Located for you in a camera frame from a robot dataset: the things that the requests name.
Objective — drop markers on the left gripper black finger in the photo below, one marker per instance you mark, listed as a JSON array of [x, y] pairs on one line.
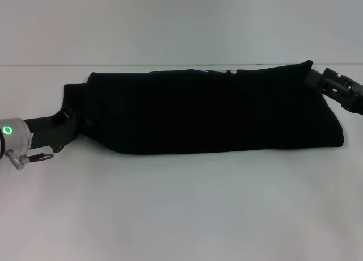
[[86, 122]]

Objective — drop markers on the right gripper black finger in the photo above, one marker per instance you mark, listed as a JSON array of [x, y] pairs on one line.
[[313, 78]]

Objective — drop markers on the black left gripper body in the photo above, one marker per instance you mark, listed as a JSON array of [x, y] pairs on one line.
[[49, 130]]

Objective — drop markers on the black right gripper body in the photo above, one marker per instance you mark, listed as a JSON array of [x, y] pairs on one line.
[[344, 90]]

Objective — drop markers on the black t-shirt with white print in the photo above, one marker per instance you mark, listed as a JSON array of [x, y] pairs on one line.
[[212, 113]]

